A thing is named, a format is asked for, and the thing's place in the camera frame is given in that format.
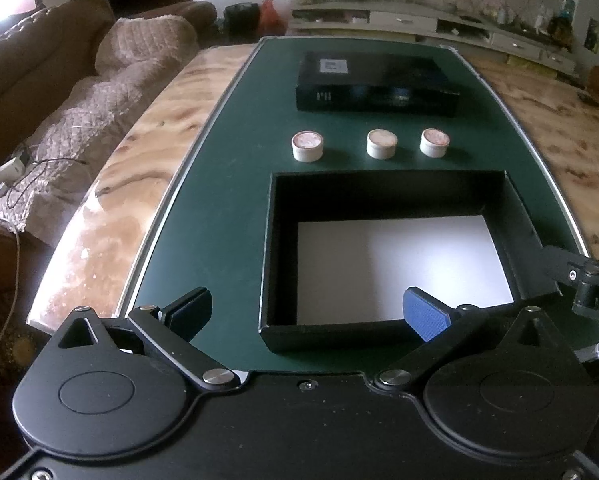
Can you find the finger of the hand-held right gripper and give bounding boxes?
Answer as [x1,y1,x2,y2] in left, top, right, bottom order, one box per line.
[542,244,599,287]

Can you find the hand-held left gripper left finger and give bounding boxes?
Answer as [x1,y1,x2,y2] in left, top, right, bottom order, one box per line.
[46,287,242,391]

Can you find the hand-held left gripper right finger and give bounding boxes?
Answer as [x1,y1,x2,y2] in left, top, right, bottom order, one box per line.
[374,286,587,391]

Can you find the small round white container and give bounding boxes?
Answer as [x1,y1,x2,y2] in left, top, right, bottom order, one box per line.
[366,129,397,159]
[419,128,451,159]
[290,130,325,163]

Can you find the white charger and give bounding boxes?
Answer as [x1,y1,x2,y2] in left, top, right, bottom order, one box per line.
[0,157,27,196]

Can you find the brown sofa with blanket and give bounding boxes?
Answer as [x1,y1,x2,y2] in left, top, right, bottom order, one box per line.
[0,16,200,233]

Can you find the cluster of small ornaments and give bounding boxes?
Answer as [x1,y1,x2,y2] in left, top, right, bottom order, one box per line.
[484,0,575,36]

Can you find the white television cabinet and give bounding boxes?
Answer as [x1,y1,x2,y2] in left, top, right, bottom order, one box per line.
[286,0,577,73]

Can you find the brown leather sofa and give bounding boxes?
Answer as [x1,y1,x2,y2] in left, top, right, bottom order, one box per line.
[0,0,217,461]

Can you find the black bin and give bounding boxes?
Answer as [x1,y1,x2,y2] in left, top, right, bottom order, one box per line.
[224,2,260,38]

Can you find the red bag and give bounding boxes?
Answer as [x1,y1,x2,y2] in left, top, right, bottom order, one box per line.
[258,0,286,36]

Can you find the green board with silver frame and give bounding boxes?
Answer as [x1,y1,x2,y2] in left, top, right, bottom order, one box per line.
[112,35,599,376]

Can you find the thin black cable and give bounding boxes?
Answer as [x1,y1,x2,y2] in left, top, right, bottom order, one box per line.
[6,157,89,209]

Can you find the small framed wall picture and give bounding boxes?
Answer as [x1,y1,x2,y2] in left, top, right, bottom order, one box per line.
[583,17,599,53]

